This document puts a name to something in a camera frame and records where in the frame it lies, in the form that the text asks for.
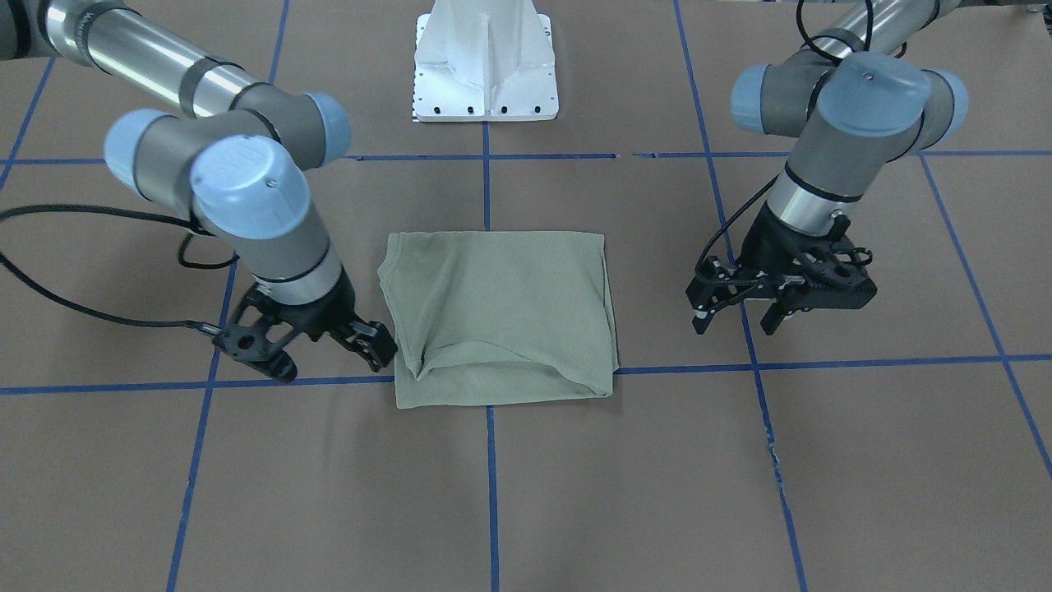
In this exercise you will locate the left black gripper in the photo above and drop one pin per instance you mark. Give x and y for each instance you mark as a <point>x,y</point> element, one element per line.
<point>771,238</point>

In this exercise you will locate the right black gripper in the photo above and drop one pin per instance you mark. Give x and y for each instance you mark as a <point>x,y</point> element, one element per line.
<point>322,312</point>

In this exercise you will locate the olive green long-sleeve shirt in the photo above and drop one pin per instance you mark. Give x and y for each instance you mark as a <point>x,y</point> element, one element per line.
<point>499,317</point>

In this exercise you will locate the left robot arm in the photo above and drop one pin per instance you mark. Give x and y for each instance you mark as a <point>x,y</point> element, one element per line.
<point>852,104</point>

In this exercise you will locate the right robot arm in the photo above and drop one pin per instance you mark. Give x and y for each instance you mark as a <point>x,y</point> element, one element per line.
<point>230,163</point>

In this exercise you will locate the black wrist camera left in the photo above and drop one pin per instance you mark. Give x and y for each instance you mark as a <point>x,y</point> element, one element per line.
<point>834,276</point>

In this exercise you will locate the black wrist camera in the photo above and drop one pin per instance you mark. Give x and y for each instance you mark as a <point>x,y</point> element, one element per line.
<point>251,346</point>
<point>834,276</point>

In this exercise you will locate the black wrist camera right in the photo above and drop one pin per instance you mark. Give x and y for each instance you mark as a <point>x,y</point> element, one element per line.
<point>251,346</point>

